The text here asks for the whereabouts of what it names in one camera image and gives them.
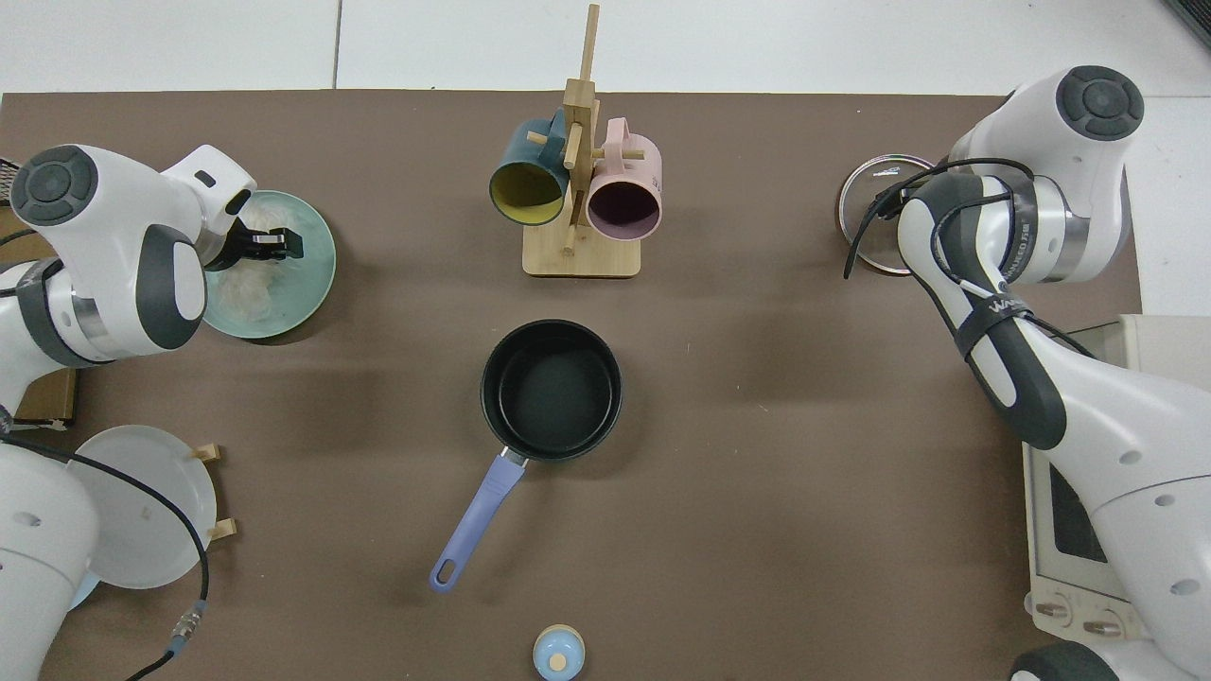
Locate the white vermicelli bundle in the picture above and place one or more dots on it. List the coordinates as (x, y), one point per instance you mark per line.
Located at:
(241, 293)

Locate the glass lid with blue knob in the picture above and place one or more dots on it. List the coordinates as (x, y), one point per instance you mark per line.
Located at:
(866, 236)

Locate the pale green plate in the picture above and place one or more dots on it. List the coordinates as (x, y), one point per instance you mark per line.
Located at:
(303, 284)

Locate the wooden plate rack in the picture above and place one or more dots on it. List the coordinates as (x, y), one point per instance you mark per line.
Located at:
(210, 452)

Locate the grey plate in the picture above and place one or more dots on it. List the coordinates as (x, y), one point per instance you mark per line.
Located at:
(142, 511)

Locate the light blue plate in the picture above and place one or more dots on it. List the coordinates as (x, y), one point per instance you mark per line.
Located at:
(83, 588)

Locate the dark teal cup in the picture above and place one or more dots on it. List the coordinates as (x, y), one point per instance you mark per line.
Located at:
(516, 156)

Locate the wooden cup stand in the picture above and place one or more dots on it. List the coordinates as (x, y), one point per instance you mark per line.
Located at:
(582, 260)

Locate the pink cup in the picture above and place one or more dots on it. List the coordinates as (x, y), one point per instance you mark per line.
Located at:
(639, 170)

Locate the small blue round thing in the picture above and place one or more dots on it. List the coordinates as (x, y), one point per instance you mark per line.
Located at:
(558, 653)

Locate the brown table cloth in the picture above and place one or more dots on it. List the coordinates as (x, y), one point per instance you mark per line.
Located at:
(757, 473)

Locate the pale toaster oven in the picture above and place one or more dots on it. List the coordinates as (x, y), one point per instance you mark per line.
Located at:
(1050, 605)

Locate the black flat object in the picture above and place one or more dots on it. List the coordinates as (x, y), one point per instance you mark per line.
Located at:
(1190, 17)

